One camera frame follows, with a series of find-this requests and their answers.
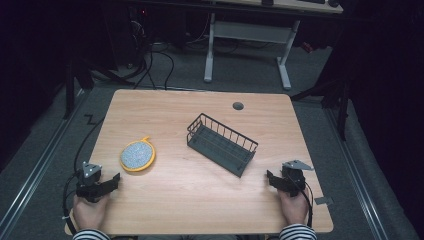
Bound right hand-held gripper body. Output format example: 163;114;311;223
281;159;315;198

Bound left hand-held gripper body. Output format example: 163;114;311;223
75;161;108;203

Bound round yellow-rimmed scrubbing pad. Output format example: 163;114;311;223
119;135;157;173

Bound black wire basket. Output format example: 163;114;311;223
186;112;259;178

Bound person's left hand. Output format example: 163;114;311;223
72;194;111;232

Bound person's right hand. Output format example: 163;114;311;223
278;188;311;228

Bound black metal stand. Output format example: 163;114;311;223
62;58;134;120
290;78;352;142

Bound dark computer tower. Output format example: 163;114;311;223
109;4;152;69

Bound white-legged desk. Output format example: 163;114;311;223
202;0;344;91

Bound right hand-held gripper black cable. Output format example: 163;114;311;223
287;171;315;229

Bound hand-held gripper black cable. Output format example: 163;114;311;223
287;171;315;229
61;114;106;234

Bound left hand-held gripper black cable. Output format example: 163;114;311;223
61;114;106;234

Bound metal floor rail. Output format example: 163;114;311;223
324;107;390;240
0;89;88;234

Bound black floor cables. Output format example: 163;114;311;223
118;41;176;91

